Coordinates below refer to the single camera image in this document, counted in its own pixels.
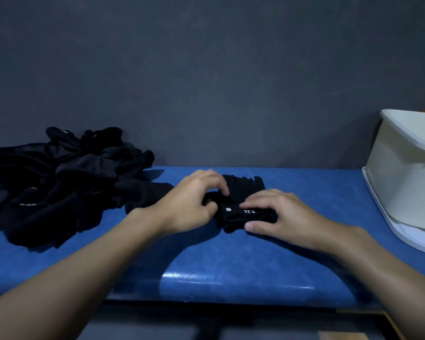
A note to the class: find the person's left hand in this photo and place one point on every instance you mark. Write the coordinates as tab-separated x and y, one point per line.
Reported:
187	212

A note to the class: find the person's right hand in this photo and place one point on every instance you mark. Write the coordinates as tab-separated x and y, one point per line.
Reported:
294	223

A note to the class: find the white storage box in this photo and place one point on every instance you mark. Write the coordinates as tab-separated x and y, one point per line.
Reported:
403	180

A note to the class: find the pile of black gloves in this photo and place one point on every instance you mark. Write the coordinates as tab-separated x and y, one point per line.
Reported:
63	187

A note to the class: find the person's right forearm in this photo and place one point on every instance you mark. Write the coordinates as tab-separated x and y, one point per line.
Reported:
386	279

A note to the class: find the person's left forearm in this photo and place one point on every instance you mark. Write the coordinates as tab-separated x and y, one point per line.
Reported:
78	279

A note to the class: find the blue padded bench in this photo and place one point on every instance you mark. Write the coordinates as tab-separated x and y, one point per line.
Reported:
233	262

